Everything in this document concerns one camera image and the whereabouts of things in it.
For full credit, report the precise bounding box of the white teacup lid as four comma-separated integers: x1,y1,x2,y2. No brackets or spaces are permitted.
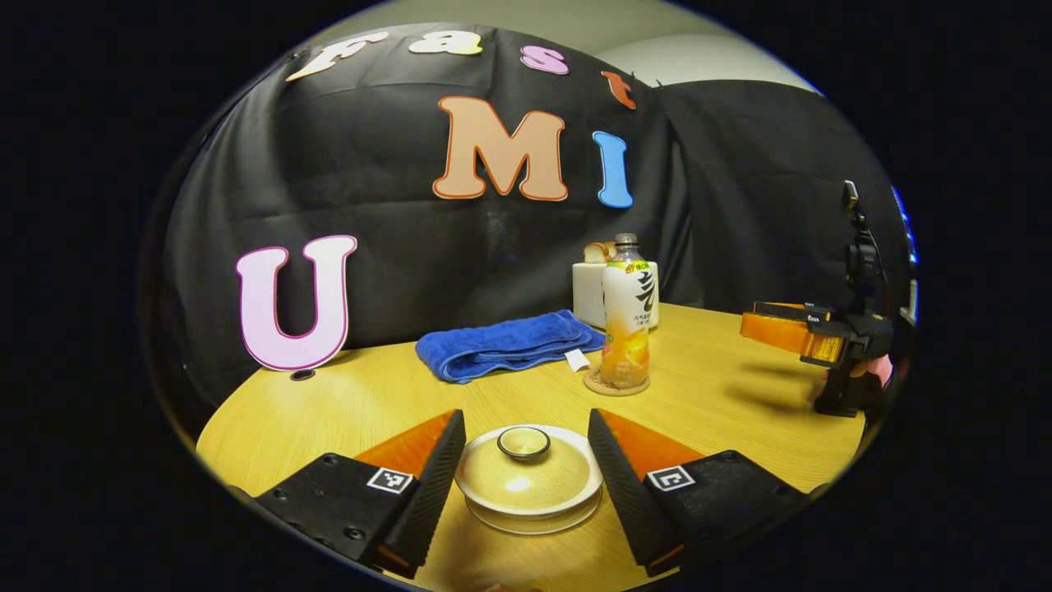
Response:
462,426,593,506

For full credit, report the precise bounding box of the round brown coaster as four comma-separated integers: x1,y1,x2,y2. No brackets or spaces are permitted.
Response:
584,368,651,397

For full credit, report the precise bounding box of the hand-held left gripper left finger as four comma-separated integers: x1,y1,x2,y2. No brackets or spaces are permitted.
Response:
255,409,467,579

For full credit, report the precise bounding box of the white teacup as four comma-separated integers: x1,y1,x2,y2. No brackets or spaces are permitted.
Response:
454,425,603,517

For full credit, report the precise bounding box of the white saucer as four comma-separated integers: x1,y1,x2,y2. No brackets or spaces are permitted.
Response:
466,487,603,536

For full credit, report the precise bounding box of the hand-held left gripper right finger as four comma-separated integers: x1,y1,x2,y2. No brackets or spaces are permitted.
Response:
587,409,814,578

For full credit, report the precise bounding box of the folded blue towel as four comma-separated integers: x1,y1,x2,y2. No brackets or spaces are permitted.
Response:
415,310,607,385

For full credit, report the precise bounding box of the black backdrop cloth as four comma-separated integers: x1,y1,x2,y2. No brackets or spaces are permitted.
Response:
152,22,913,412

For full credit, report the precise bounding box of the white toaster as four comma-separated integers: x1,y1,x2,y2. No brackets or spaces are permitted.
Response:
572,261,660,330

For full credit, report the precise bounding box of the clear water bottle white label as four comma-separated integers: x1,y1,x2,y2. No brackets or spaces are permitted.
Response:
600,233,661,390

